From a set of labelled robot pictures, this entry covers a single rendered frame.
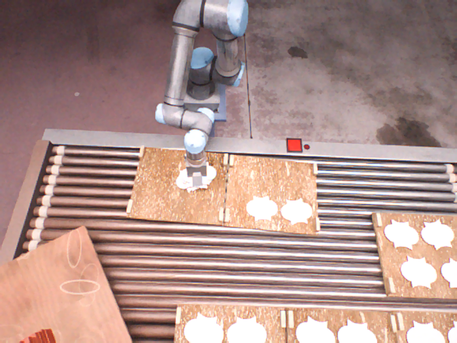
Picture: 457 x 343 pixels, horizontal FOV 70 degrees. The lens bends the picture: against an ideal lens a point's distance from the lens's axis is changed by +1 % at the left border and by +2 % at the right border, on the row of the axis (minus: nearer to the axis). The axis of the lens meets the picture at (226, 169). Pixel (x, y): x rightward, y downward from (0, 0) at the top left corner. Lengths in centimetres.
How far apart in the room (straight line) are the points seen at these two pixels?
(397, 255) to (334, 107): 177
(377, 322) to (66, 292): 116
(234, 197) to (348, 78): 216
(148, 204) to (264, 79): 197
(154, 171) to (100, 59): 199
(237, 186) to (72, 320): 81
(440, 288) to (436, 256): 13
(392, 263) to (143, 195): 109
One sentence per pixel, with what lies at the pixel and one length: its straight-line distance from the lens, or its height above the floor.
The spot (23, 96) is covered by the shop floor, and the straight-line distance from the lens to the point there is 329.
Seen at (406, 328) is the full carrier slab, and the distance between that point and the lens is 154.
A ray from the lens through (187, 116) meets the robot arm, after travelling 123.
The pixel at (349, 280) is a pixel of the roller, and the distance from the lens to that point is 149.
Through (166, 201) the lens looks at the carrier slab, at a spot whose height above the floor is 94.
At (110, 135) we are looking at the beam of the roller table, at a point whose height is 92.
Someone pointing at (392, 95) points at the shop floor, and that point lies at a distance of 339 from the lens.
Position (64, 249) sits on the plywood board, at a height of 104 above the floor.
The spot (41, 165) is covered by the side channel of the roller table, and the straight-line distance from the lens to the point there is 166.
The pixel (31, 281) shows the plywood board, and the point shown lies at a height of 104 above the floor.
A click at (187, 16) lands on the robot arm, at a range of 120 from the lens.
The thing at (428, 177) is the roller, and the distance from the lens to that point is 183.
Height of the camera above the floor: 228
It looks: 64 degrees down
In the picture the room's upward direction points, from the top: 7 degrees clockwise
